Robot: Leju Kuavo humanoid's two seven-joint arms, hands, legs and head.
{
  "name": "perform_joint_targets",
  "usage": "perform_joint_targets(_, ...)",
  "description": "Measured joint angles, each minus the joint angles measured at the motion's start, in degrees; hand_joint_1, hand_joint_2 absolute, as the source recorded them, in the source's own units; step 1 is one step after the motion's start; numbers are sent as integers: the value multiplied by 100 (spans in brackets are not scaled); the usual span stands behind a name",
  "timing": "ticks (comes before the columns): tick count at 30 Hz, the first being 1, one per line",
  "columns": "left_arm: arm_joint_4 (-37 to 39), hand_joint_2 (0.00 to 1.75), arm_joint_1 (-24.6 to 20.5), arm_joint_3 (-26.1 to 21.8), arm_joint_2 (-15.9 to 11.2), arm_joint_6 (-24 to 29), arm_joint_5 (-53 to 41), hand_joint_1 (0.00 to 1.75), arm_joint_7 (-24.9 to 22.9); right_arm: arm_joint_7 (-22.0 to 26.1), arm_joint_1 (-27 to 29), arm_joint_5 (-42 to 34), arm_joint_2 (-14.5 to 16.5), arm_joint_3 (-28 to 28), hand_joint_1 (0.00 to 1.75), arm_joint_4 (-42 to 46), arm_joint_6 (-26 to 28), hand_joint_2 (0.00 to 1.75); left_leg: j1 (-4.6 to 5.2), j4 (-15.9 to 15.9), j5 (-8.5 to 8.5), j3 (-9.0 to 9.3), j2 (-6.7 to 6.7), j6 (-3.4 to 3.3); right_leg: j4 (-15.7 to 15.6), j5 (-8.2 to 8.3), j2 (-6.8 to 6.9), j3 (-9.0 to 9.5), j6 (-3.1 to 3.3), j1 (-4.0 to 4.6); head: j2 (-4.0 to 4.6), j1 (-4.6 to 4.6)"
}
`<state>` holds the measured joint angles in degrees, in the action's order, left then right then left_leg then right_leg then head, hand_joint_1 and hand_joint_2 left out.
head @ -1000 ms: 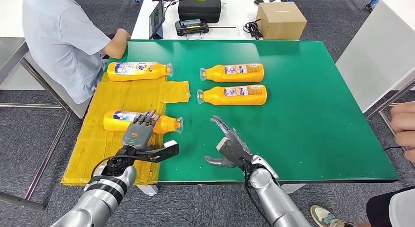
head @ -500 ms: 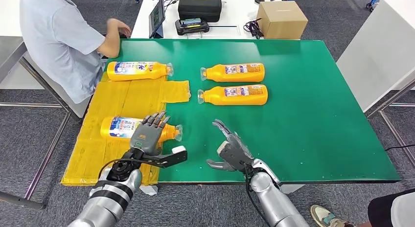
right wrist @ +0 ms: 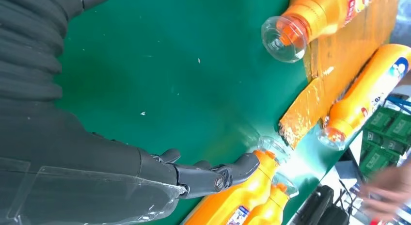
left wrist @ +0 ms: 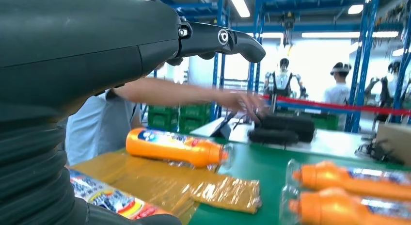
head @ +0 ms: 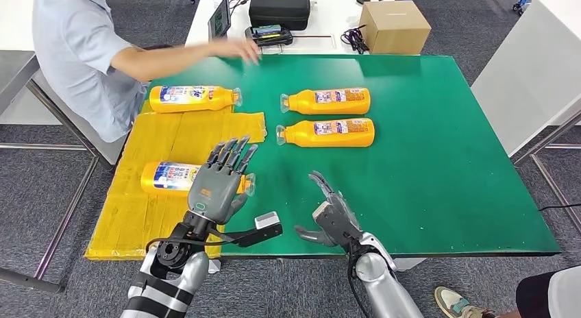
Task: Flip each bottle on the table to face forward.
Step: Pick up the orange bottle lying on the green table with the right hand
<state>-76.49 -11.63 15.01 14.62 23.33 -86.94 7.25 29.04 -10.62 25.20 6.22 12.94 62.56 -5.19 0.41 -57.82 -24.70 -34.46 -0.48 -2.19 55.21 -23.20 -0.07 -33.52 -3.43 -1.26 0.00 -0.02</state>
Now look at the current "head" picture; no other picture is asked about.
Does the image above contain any person's hand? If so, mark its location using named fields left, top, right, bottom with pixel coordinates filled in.
left=217, top=38, right=262, bottom=65

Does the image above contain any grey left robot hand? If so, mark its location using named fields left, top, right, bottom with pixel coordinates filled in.
left=186, top=135, right=259, bottom=226

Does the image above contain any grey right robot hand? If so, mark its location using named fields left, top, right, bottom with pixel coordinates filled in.
left=294, top=170, right=364, bottom=249

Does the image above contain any orange detergent bottle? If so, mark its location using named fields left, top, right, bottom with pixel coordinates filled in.
left=149, top=84, right=243, bottom=114
left=140, top=160, right=256, bottom=198
left=275, top=118, right=376, bottom=148
left=279, top=88, right=372, bottom=116

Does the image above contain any black tablet on stand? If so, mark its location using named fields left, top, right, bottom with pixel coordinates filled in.
left=208, top=0, right=232, bottom=42

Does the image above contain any black handheld controller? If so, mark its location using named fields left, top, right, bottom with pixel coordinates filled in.
left=245, top=24, right=294, bottom=47

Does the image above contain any black carrying case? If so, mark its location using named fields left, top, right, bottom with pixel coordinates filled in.
left=248, top=0, right=311, bottom=32

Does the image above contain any yellow taped cardboard mat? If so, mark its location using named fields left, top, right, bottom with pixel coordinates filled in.
left=84, top=104, right=268, bottom=261

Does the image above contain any white work table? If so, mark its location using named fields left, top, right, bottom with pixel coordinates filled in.
left=185, top=0, right=410, bottom=56

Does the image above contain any brown cardboard box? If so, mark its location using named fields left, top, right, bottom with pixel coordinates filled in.
left=358, top=0, right=432, bottom=56

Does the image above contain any seated person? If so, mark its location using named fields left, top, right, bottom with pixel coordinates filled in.
left=32, top=0, right=262, bottom=143

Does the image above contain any person's white shoe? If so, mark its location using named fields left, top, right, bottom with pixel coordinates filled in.
left=434, top=286, right=497, bottom=318

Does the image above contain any white side table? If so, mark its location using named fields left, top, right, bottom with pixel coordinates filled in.
left=0, top=0, right=129, bottom=167
left=470, top=0, right=581, bottom=158

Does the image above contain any person in black shorts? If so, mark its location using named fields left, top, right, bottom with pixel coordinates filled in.
left=434, top=265, right=581, bottom=318

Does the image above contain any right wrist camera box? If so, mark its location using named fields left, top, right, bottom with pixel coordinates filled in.
left=311, top=198, right=350, bottom=237

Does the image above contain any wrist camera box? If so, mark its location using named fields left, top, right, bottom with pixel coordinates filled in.
left=213, top=211, right=283, bottom=249
left=311, top=198, right=350, bottom=237

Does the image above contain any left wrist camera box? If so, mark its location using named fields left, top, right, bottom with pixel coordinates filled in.
left=213, top=211, right=283, bottom=249

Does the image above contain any black coiled cable bundle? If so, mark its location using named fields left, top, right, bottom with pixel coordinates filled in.
left=340, top=25, right=370, bottom=55

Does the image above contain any steel table frame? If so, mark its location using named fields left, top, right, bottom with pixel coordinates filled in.
left=0, top=79, right=103, bottom=294
left=510, top=109, right=581, bottom=233

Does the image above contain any black floor cable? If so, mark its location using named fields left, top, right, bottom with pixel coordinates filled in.
left=539, top=202, right=581, bottom=212

